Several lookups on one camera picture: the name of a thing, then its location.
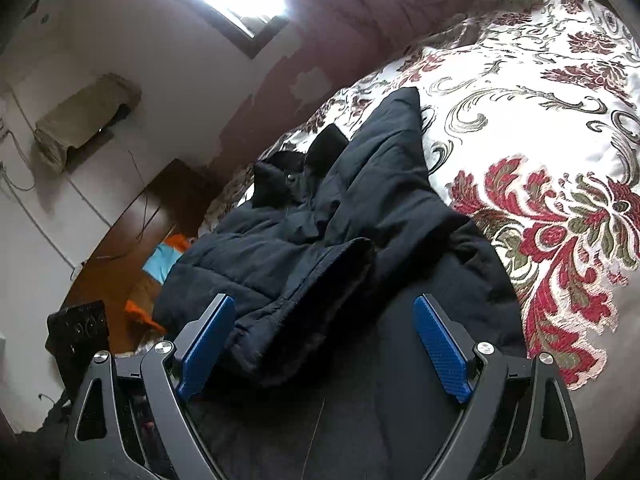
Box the black smooth garment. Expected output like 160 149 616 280
187 217 528 480

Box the orange blue brown pillow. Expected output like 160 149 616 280
124 232 193 333

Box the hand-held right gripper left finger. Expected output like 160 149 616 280
60 294 236 480

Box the black box with round dials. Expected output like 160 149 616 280
46 300 111 391

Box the cloth-covered wall air conditioner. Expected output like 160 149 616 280
32 74 143 173

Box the pink curtain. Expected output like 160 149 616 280
280 0 501 61

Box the floral patterned bedspread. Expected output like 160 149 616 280
200 0 640 480

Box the brown wooden headboard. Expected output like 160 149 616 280
62 157 223 356

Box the black puffer jacket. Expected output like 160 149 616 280
152 86 471 386

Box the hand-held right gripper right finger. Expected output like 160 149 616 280
413 294 586 480

